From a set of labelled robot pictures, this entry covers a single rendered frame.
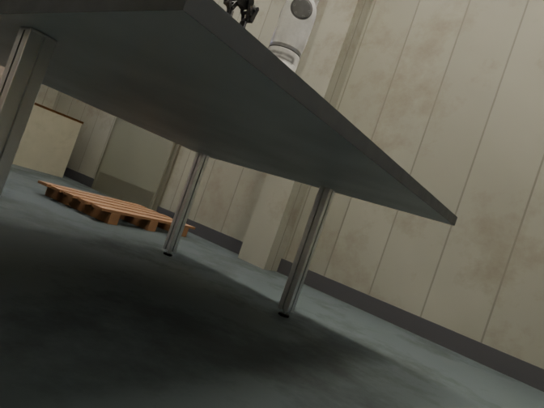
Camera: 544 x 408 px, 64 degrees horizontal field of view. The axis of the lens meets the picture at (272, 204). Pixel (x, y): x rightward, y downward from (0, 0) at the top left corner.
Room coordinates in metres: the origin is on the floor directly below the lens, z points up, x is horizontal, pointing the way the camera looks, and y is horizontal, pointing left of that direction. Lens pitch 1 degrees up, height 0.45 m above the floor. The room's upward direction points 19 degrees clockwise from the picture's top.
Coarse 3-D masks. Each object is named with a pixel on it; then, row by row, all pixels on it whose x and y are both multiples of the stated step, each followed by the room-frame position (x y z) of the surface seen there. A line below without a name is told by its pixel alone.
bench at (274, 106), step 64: (0, 0) 0.93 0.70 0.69; (64, 0) 0.76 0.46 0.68; (128, 0) 0.64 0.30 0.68; (192, 0) 0.56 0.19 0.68; (0, 64) 1.77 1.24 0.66; (64, 64) 1.25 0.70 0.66; (128, 64) 0.97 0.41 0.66; (192, 64) 0.79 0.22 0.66; (256, 64) 0.68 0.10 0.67; (0, 128) 0.94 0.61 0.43; (192, 128) 1.66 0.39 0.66; (256, 128) 1.20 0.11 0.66; (320, 128) 0.93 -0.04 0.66; (0, 192) 0.98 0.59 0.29; (192, 192) 2.66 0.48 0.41; (320, 192) 2.12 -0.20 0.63; (384, 192) 1.57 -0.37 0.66
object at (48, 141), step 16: (32, 112) 5.08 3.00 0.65; (48, 112) 5.21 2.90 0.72; (32, 128) 5.13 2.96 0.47; (48, 128) 5.26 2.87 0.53; (64, 128) 5.41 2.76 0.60; (32, 144) 5.18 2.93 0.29; (48, 144) 5.31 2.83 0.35; (64, 144) 5.46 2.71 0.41; (16, 160) 5.09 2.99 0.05; (32, 160) 5.23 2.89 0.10; (48, 160) 5.36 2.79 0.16; (64, 160) 5.52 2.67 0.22
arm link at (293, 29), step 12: (288, 0) 1.13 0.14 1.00; (300, 0) 1.13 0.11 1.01; (312, 0) 1.14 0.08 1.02; (288, 12) 1.13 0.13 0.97; (300, 12) 1.13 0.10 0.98; (312, 12) 1.14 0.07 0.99; (288, 24) 1.13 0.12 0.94; (300, 24) 1.14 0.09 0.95; (312, 24) 1.15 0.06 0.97; (276, 36) 1.14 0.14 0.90; (288, 36) 1.13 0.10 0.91; (300, 36) 1.14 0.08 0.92; (288, 48) 1.13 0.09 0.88; (300, 48) 1.15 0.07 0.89
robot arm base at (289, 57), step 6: (270, 48) 1.15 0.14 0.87; (276, 48) 1.14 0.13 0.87; (282, 48) 1.13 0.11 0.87; (276, 54) 1.13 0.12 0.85; (282, 54) 1.13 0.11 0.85; (288, 54) 1.13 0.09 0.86; (294, 54) 1.14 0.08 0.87; (282, 60) 1.13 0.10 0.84; (288, 60) 1.14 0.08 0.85; (294, 60) 1.15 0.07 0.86; (288, 66) 1.14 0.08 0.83; (294, 66) 1.15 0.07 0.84
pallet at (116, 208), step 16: (48, 192) 3.40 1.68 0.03; (64, 192) 3.18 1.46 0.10; (80, 192) 3.56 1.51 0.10; (80, 208) 3.22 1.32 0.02; (96, 208) 3.02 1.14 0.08; (112, 208) 3.17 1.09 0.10; (128, 208) 3.63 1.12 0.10; (144, 208) 4.09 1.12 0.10; (144, 224) 3.47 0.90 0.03; (160, 224) 3.92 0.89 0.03
